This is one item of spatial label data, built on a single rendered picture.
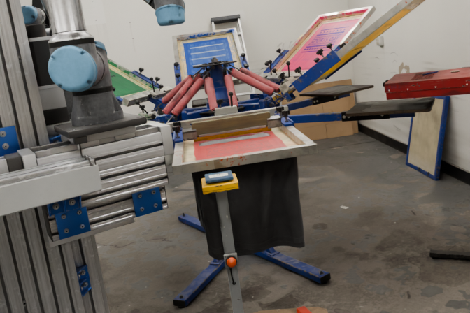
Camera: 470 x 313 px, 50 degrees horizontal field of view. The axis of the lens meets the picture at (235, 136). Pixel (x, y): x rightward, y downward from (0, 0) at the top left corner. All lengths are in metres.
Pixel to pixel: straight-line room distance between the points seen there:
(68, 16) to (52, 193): 0.45
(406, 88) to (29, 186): 2.04
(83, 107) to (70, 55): 0.21
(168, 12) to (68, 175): 0.49
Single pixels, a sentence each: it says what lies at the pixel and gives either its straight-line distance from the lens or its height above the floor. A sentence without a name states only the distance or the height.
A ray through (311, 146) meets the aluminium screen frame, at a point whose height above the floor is 0.98.
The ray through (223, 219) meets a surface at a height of 0.81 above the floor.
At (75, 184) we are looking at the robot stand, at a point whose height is 1.13.
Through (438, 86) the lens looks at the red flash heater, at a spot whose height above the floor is 1.07.
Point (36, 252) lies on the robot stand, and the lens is 1.71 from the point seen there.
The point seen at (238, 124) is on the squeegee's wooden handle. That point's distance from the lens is 2.56.
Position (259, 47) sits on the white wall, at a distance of 6.72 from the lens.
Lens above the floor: 1.44
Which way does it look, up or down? 11 degrees down
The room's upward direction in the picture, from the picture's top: 8 degrees counter-clockwise
